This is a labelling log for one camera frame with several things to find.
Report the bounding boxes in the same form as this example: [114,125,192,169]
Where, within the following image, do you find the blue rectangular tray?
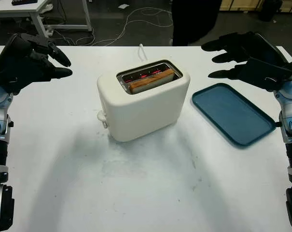
[191,83,277,147]

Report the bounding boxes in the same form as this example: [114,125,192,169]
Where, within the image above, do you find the black bin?
[258,0,283,21]

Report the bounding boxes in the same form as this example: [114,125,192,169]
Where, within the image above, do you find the tan stacked cartons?
[219,0,292,12]

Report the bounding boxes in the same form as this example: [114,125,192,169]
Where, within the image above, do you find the black floor cable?
[48,0,96,46]

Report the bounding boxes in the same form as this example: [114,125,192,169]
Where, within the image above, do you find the standing person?
[171,0,220,47]

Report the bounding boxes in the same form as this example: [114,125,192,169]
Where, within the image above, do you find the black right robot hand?
[200,31,292,80]

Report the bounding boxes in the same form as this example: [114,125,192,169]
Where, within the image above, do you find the white background desk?
[0,0,93,39]

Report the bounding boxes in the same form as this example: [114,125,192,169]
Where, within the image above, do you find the cream two-slot toaster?
[97,59,191,143]

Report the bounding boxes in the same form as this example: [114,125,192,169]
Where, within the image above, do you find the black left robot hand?
[0,33,73,95]

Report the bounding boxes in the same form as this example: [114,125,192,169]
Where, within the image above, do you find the white toast slice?
[129,68,174,94]

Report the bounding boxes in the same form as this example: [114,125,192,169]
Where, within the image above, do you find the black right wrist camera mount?
[237,57,292,92]

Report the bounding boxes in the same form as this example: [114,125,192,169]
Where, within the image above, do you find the white toaster cord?
[137,43,148,61]

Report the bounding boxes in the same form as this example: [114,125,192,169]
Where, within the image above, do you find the white floor cable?
[75,7,173,47]

